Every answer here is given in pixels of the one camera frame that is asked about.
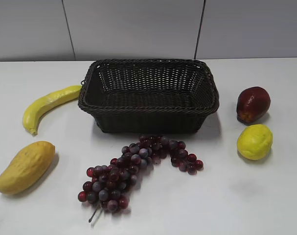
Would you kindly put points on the black woven basket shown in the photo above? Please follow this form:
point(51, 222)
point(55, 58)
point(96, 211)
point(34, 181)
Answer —
point(153, 96)

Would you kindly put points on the yellow mango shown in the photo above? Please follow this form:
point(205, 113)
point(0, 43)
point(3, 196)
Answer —
point(27, 167)

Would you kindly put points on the purple grape bunch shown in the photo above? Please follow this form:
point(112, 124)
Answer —
point(108, 186)

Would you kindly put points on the yellow lemon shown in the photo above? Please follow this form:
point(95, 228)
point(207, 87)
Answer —
point(255, 142)

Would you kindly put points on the yellow banana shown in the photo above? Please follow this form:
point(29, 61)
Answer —
point(35, 111)

